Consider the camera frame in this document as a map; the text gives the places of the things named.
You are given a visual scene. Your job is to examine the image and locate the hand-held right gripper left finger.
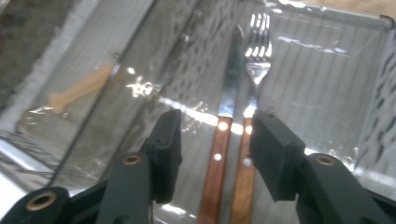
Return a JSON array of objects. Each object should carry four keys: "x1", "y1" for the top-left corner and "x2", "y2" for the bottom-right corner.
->
[{"x1": 141, "y1": 108, "x2": 183, "y2": 205}]

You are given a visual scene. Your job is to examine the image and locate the clear spoon with tan handle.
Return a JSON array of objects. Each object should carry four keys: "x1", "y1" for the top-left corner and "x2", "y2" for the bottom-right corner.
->
[{"x1": 48, "y1": 60, "x2": 118, "y2": 115}]

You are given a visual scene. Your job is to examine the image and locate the wooden-handled steel fork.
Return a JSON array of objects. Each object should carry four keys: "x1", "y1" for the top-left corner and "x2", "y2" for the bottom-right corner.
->
[{"x1": 229, "y1": 12, "x2": 275, "y2": 224}]

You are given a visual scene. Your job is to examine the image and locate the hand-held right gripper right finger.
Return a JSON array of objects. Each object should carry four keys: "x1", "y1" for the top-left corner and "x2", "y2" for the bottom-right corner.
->
[{"x1": 249, "y1": 109, "x2": 308, "y2": 203}]

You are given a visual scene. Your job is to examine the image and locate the grey translucent plastic bin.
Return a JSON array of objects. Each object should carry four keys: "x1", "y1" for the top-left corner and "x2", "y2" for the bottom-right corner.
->
[
  {"x1": 52, "y1": 0, "x2": 396, "y2": 224},
  {"x1": 0, "y1": 0, "x2": 163, "y2": 194}
]

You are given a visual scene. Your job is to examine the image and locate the wooden-handled steel knife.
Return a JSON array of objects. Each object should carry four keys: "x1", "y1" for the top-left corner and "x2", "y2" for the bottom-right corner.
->
[{"x1": 196, "y1": 24, "x2": 247, "y2": 224}]

